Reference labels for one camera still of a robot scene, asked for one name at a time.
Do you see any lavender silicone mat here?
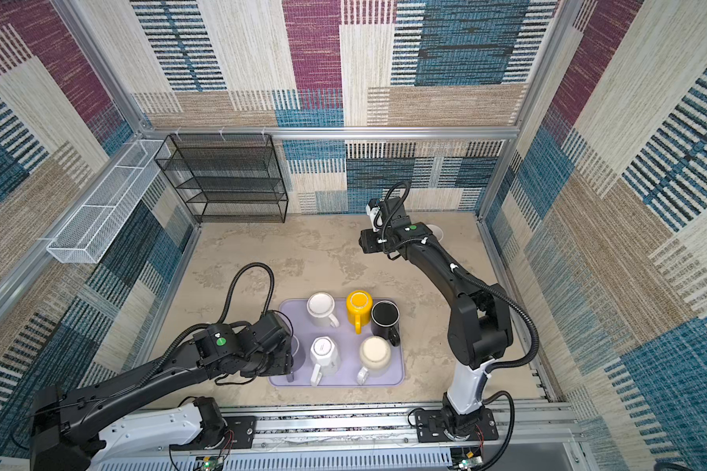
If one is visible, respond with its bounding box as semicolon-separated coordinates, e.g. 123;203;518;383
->
269;298;371;388

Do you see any cream upside-down mug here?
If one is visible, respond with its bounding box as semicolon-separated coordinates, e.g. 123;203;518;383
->
357;336;392;386

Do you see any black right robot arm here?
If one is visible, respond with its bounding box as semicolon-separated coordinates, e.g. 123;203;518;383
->
359;181;540;441

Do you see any yellow ceramic mug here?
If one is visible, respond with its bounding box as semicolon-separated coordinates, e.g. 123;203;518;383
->
346;290;373;335

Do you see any black mesh wire shelf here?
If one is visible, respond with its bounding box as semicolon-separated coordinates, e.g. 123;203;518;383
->
154;133;289;224

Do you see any white faceted ceramic mug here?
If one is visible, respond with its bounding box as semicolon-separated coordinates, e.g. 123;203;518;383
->
310;336;341;387

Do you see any black ceramic mug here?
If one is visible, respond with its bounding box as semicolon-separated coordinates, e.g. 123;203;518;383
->
371;300;401;347

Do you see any white upside-down mug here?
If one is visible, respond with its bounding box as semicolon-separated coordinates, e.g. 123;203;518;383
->
306;292;340;329

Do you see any light blue ceramic mug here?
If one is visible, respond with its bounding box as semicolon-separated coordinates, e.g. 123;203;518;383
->
427;224;445;243

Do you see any white wire wall basket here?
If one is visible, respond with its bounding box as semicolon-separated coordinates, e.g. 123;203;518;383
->
46;139;162;264

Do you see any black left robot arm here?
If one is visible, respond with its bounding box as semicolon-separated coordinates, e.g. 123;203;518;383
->
29;305;294;470

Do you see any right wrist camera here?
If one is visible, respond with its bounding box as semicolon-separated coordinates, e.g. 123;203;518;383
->
365;198;380;219

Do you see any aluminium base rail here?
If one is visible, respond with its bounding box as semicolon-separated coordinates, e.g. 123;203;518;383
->
100;398;598;470

